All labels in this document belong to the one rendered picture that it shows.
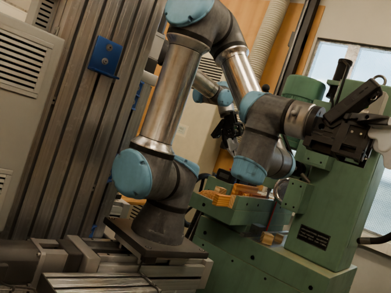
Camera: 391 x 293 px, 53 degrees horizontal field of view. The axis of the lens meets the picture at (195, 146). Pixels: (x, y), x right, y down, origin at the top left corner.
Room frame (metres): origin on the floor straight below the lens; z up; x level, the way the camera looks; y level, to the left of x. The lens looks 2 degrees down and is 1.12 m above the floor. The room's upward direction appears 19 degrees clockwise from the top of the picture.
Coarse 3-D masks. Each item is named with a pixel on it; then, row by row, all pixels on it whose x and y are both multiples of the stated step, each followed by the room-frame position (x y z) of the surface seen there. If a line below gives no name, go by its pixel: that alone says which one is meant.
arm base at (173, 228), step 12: (144, 204) 1.08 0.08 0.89; (156, 204) 1.04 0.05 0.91; (144, 216) 1.04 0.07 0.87; (156, 216) 1.03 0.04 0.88; (168, 216) 1.03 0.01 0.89; (180, 216) 1.05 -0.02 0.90; (132, 228) 1.05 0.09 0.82; (144, 228) 1.02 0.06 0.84; (156, 228) 1.03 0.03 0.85; (168, 228) 1.03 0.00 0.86; (180, 228) 1.05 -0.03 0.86; (156, 240) 1.01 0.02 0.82; (168, 240) 1.02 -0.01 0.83; (180, 240) 1.06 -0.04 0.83
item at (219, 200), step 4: (216, 196) 1.40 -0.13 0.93; (220, 196) 1.40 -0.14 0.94; (224, 196) 1.42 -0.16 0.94; (228, 196) 1.44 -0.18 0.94; (216, 200) 1.40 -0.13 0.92; (220, 200) 1.40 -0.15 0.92; (224, 200) 1.43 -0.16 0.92; (228, 200) 1.45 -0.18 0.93; (212, 204) 1.40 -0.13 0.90; (216, 204) 1.39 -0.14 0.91; (220, 204) 1.41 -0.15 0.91; (224, 204) 1.44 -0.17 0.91
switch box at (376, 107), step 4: (384, 92) 1.39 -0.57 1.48; (384, 96) 1.39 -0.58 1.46; (388, 96) 1.43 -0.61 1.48; (376, 100) 1.40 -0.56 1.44; (380, 100) 1.40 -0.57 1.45; (384, 100) 1.40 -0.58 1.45; (372, 104) 1.41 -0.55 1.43; (376, 104) 1.40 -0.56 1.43; (380, 104) 1.39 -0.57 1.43; (384, 104) 1.41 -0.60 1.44; (368, 108) 1.41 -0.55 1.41; (372, 108) 1.40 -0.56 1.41; (376, 108) 1.40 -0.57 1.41; (380, 108) 1.39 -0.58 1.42; (384, 108) 1.43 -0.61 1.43; (360, 112) 1.43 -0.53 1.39; (368, 112) 1.41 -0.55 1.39; (372, 112) 1.40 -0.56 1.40; (376, 112) 1.39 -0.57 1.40; (380, 112) 1.40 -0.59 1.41
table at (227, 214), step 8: (192, 200) 1.55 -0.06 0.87; (200, 200) 1.53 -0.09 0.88; (208, 200) 1.51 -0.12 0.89; (200, 208) 1.52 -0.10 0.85; (208, 208) 1.50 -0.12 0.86; (216, 208) 1.48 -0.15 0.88; (224, 208) 1.46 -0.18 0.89; (216, 216) 1.48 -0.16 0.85; (224, 216) 1.46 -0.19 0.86; (232, 216) 1.44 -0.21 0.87; (240, 216) 1.49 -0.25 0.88; (248, 216) 1.55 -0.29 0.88; (256, 216) 1.60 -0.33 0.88; (264, 216) 1.67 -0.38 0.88; (272, 216) 1.74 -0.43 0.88; (280, 216) 1.81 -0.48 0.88; (288, 216) 1.89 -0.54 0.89; (232, 224) 1.45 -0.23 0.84; (240, 224) 1.51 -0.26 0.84; (248, 224) 1.57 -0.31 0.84; (264, 224) 1.69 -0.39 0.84; (272, 224) 1.76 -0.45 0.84; (280, 224) 1.84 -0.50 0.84; (288, 224) 1.92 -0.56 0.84
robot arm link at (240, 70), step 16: (240, 32) 1.04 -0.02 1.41; (224, 48) 1.01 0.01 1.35; (240, 48) 1.02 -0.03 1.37; (224, 64) 1.02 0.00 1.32; (240, 64) 1.00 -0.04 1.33; (240, 80) 0.99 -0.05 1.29; (256, 80) 1.00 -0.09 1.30; (240, 96) 0.98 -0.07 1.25; (288, 160) 0.91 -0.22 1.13; (272, 176) 0.89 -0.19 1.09; (288, 176) 0.95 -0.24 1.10
